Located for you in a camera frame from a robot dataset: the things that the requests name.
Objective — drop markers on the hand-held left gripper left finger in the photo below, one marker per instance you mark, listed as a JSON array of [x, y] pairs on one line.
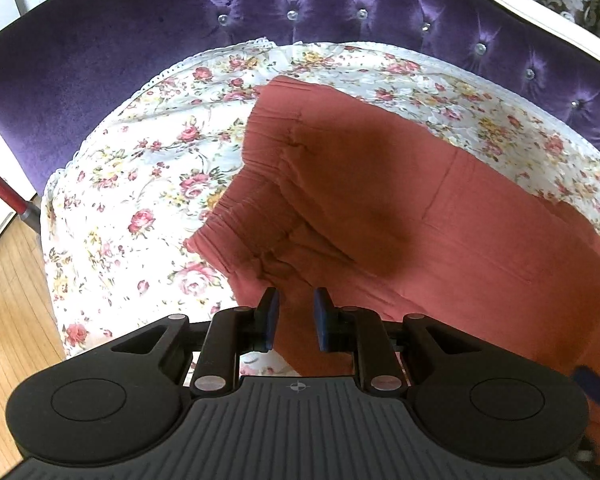
[[270, 321]]

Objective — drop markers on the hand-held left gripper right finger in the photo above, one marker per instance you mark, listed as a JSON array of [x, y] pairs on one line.
[[323, 321]]

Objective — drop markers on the rust red pants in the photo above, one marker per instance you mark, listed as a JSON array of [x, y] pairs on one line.
[[380, 200]]

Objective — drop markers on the floral printed blanket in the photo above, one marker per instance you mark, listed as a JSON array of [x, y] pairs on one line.
[[145, 195]]

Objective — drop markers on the red stick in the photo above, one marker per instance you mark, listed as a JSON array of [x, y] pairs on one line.
[[2, 185]]

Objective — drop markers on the purple tufted sofa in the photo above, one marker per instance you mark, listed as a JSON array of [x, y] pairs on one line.
[[145, 45]]

